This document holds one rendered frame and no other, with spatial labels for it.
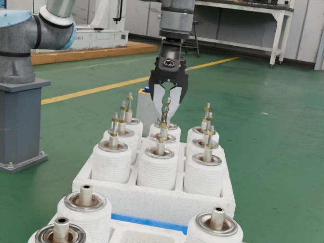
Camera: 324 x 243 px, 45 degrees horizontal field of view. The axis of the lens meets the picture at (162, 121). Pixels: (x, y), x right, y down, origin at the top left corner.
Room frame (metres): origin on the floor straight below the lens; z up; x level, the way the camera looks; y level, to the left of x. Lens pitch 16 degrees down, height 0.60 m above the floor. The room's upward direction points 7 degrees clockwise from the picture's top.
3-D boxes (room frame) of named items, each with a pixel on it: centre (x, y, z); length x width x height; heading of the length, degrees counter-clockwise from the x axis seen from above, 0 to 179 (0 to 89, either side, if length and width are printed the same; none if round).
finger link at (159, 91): (0.94, 0.02, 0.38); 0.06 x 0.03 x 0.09; 2
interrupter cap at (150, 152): (0.92, 0.00, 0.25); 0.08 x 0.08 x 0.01
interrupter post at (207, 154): (0.91, -0.12, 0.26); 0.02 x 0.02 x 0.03
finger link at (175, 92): (0.94, -0.02, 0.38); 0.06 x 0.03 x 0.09; 2
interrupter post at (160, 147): (0.92, 0.00, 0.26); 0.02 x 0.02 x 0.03
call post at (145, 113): (1.33, 0.06, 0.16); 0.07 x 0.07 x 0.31; 88
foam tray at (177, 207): (1.04, -0.01, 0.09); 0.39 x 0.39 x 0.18; 88
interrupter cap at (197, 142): (1.03, -0.13, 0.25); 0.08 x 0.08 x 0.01
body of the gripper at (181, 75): (0.94, 0.00, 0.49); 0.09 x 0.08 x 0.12; 2
